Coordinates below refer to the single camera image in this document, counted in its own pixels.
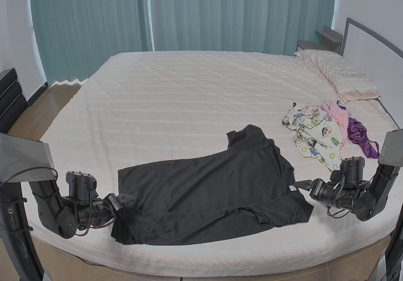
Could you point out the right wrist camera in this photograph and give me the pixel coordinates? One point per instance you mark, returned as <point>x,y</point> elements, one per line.
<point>336,176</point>

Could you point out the white printed pyjama top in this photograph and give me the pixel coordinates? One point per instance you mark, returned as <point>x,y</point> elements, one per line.
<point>314,138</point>

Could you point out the purple garment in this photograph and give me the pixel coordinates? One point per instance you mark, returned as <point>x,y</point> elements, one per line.
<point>359,136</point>

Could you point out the pale pink pillow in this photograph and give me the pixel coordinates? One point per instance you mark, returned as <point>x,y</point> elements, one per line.
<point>343,75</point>

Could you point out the black chest of drawers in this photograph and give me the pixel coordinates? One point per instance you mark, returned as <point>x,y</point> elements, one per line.
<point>11,100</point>

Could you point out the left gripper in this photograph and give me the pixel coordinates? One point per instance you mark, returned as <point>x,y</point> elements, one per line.
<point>105,207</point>

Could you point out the bed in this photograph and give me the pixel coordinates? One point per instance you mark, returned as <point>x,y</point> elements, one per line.
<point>189,91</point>

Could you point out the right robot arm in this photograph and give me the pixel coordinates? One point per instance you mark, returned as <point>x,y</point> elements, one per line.
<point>368,201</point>

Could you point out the grey bedside table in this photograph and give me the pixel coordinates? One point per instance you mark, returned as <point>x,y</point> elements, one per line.
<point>318,45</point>

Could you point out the pink garment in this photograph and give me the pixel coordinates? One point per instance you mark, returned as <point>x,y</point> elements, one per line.
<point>340,119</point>

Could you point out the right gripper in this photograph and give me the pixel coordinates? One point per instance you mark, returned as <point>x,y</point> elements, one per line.
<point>321,191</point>

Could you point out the blue-green curtain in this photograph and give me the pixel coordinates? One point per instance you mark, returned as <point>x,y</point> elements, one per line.
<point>239,3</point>
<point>94,15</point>

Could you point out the black T-shirt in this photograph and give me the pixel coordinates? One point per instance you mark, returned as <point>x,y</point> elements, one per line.
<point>204,191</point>

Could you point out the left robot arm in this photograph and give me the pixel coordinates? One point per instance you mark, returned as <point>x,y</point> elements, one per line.
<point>47,204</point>

